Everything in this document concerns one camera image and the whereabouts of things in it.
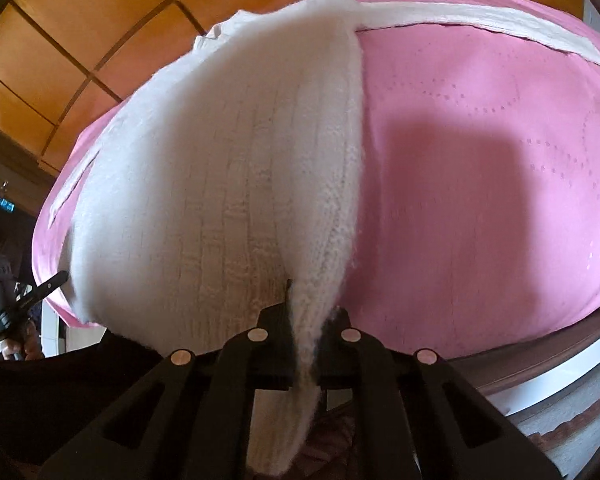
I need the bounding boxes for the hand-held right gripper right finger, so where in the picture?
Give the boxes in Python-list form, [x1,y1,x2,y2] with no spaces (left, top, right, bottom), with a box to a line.
[318,308,564,480]

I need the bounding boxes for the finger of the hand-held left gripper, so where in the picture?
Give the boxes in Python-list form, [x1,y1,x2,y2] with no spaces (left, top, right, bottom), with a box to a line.
[16,270,71,314]

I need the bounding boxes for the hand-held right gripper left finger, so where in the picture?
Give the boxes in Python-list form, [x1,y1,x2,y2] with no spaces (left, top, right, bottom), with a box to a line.
[39,304,298,480]

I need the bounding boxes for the white knit sweater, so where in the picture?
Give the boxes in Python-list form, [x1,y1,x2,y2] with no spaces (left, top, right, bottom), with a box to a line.
[47,0,600,477]

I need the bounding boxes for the person's left hand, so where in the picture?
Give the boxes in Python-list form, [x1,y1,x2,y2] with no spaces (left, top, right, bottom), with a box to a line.
[0,319,45,362]

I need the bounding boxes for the pink bed sheet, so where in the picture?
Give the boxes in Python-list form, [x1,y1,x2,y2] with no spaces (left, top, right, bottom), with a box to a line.
[31,0,600,358]

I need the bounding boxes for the orange wooden headboard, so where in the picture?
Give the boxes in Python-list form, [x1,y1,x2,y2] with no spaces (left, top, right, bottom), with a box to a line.
[0,0,588,176]

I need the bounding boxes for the brown wooden bed frame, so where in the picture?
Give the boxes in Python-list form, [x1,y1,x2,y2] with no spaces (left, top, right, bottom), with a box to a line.
[450,296,600,413]

